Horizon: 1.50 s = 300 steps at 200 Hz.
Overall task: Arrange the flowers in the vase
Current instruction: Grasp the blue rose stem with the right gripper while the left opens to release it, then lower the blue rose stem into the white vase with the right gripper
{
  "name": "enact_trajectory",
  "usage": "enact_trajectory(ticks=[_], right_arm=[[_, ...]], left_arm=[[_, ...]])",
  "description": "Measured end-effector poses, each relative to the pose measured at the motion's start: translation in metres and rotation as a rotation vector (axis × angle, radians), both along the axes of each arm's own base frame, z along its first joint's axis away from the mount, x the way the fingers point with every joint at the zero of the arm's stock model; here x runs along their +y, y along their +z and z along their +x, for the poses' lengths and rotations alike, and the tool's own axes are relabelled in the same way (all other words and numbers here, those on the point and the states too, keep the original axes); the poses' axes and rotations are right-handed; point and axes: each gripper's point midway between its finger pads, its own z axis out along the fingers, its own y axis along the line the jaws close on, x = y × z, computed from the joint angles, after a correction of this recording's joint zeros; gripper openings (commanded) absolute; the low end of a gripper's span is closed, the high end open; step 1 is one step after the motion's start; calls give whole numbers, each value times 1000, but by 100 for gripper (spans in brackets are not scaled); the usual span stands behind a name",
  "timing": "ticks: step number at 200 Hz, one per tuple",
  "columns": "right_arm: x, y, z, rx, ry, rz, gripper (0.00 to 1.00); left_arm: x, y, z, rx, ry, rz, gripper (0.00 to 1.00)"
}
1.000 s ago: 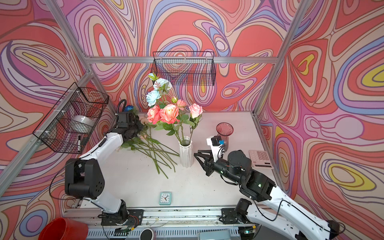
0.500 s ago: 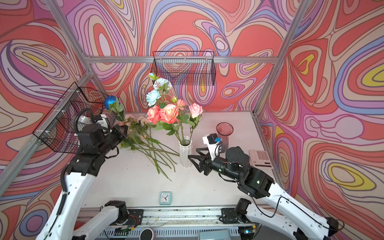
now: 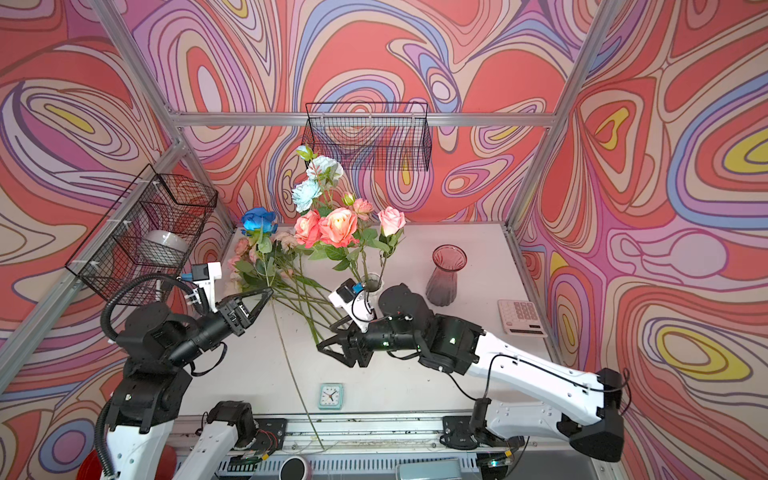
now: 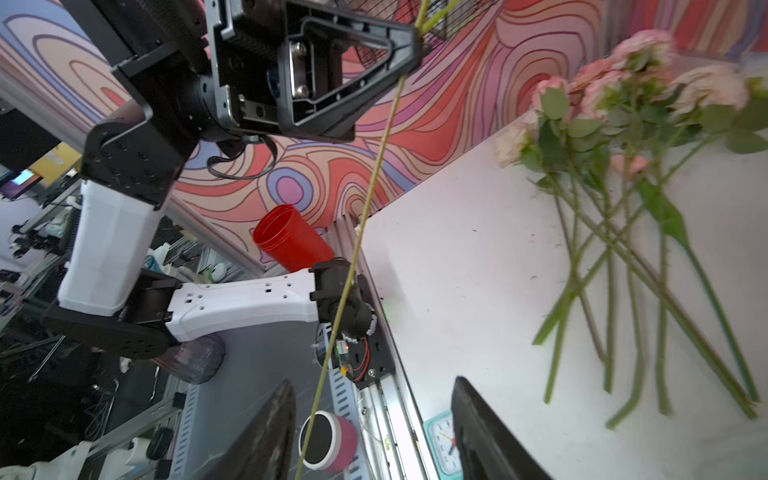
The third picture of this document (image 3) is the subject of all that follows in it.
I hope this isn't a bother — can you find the pink calculator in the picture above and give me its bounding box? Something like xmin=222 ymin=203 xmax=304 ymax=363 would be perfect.
xmin=497 ymin=300 xmax=547 ymax=338

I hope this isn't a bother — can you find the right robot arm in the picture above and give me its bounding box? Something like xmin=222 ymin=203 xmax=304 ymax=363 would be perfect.
xmin=317 ymin=279 xmax=629 ymax=462

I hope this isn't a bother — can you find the red pink rose stem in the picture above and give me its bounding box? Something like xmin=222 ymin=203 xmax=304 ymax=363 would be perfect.
xmin=294 ymin=210 xmax=327 ymax=249

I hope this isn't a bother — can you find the pink glass vase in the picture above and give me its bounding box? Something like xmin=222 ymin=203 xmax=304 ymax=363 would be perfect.
xmin=426 ymin=244 xmax=467 ymax=307

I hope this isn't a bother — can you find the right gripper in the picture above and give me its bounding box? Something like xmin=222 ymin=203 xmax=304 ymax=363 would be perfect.
xmin=318 ymin=314 xmax=425 ymax=369

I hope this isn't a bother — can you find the red bucket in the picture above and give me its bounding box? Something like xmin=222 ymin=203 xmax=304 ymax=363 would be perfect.
xmin=76 ymin=446 xmax=178 ymax=480

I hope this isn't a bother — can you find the black wire basket left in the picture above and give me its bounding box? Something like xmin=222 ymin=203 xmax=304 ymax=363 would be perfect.
xmin=65 ymin=165 xmax=218 ymax=300

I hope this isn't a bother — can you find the black wire basket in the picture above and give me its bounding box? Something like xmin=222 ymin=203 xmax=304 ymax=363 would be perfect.
xmin=302 ymin=100 xmax=432 ymax=171
xmin=65 ymin=165 xmax=218 ymax=300

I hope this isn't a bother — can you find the white ribbed vase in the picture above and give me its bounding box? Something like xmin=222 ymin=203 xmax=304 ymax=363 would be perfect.
xmin=363 ymin=272 xmax=384 ymax=297

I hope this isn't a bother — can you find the grey box at bottom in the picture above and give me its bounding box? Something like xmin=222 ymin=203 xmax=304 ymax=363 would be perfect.
xmin=396 ymin=459 xmax=462 ymax=480

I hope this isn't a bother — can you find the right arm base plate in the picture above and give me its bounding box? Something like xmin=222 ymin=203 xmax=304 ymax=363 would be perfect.
xmin=439 ymin=415 xmax=508 ymax=451

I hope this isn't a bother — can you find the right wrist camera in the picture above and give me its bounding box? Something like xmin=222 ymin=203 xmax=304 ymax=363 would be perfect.
xmin=328 ymin=278 xmax=377 ymax=333

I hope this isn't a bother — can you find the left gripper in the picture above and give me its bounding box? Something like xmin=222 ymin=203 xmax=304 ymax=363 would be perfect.
xmin=162 ymin=288 xmax=271 ymax=373

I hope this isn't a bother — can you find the large peach rose stem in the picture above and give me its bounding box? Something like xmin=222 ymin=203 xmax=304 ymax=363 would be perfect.
xmin=319 ymin=208 xmax=363 ymax=281

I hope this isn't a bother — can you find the white bowl in basket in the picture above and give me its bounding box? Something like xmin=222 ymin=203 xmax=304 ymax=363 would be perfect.
xmin=138 ymin=230 xmax=189 ymax=267

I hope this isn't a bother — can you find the pink carnation flower stem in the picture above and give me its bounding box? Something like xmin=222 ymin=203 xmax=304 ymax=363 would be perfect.
xmin=342 ymin=192 xmax=373 ymax=280

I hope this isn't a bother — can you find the pale blue flower stem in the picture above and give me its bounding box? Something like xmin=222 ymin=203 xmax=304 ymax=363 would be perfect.
xmin=291 ymin=145 xmax=345 ymax=259

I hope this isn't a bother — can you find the small teal clock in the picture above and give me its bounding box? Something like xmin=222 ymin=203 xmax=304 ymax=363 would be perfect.
xmin=318 ymin=383 xmax=344 ymax=410

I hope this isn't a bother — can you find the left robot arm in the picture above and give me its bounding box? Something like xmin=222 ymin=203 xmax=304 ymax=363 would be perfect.
xmin=94 ymin=274 xmax=273 ymax=479

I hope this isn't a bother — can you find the aluminium mounting rail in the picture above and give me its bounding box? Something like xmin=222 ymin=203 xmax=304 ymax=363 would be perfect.
xmin=254 ymin=409 xmax=471 ymax=454

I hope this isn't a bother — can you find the pile of artificial flowers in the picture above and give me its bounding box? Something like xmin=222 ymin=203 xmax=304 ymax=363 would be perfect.
xmin=229 ymin=230 xmax=337 ymax=344

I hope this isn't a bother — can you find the blue rose stem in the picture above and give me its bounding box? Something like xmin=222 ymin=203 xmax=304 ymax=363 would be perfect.
xmin=241 ymin=206 xmax=325 ymax=451

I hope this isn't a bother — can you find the black wire basket back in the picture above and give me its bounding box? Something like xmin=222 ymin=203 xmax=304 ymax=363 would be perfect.
xmin=302 ymin=100 xmax=432 ymax=171

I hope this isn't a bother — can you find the black white round cup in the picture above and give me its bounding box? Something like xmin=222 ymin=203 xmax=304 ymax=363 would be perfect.
xmin=278 ymin=456 xmax=312 ymax=480

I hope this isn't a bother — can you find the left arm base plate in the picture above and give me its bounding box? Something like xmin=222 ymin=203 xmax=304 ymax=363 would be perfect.
xmin=225 ymin=417 xmax=288 ymax=454

